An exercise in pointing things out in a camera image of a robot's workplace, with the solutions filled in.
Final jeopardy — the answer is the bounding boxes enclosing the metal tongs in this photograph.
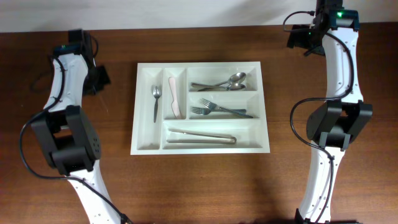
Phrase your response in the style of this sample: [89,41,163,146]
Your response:
[166,129,237,144]

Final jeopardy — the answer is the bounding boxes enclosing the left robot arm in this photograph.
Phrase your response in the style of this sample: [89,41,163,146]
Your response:
[25,29,131,223]

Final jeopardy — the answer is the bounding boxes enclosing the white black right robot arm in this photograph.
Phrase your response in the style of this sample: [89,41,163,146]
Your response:
[287,0,373,223]

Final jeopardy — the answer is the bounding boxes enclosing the large metal spoon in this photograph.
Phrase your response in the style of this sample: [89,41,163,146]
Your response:
[191,83,246,91]
[190,72,247,86]

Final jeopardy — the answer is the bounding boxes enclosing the metal fork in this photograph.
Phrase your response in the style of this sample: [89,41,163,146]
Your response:
[200,98,253,118]
[190,106,246,115]

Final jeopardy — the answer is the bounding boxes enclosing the small metal teaspoon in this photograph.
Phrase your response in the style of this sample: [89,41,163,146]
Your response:
[152,85,162,123]

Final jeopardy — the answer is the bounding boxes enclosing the white plastic cutlery tray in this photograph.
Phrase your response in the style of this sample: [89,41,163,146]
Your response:
[131,62,271,156]

